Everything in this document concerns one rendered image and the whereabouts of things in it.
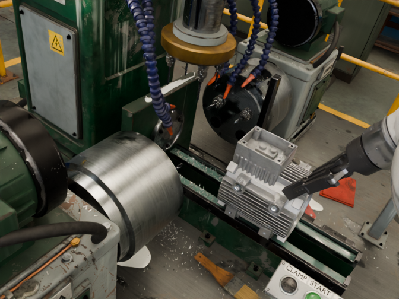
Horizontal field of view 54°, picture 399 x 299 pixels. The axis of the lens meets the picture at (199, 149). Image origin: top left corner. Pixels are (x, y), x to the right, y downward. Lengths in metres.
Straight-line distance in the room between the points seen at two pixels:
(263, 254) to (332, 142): 0.77
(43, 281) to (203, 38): 0.58
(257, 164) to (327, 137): 0.82
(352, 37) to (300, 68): 2.76
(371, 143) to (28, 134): 0.56
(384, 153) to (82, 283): 0.56
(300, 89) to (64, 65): 0.76
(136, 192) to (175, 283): 0.35
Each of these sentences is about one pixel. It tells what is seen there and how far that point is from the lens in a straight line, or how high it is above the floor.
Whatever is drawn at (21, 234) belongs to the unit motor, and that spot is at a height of 1.28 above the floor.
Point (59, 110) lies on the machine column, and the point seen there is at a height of 1.05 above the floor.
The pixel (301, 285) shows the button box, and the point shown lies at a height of 1.07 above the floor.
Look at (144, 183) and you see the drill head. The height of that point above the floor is 1.14.
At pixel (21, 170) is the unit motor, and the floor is 1.32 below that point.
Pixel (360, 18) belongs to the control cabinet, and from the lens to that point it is 4.04.
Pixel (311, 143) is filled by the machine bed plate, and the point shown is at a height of 0.80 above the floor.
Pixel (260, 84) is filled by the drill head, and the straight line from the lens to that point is 1.19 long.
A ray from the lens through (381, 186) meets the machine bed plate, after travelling 1.60.
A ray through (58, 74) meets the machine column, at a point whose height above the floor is 1.16.
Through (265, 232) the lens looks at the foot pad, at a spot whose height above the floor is 0.97.
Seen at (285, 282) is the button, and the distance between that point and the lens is 0.80.
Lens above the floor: 1.70
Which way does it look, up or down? 38 degrees down
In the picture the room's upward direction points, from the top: 11 degrees clockwise
